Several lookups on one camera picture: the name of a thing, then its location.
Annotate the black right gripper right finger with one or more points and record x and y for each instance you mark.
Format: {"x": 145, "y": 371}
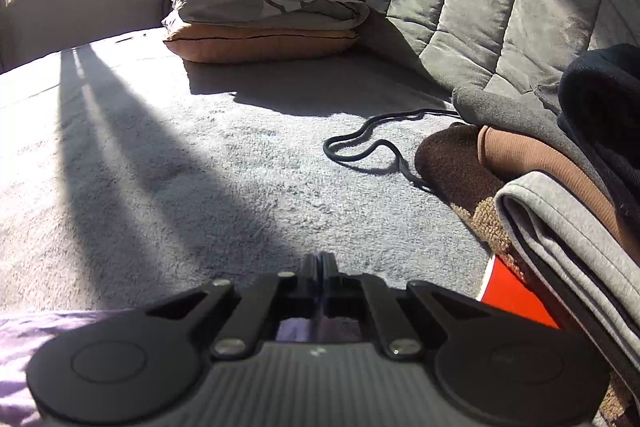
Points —
{"x": 489, "y": 364}

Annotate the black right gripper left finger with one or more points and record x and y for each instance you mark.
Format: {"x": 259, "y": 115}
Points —
{"x": 137, "y": 365}

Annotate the lavender purple garment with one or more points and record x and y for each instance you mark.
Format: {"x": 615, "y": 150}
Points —
{"x": 22, "y": 334}

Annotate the red box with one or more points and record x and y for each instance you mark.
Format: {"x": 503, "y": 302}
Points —
{"x": 503, "y": 290}

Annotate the light grey folded garment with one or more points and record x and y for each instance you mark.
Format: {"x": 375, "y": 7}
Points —
{"x": 547, "y": 223}

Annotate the grey bed blanket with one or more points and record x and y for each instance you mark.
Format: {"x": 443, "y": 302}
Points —
{"x": 128, "y": 175}

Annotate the brown knitted garment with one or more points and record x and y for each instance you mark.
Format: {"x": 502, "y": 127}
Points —
{"x": 447, "y": 161}

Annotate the dark navy garment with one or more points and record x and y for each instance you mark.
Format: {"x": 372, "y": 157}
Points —
{"x": 599, "y": 99}

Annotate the orange pillow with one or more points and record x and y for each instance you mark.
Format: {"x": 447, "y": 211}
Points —
{"x": 209, "y": 44}

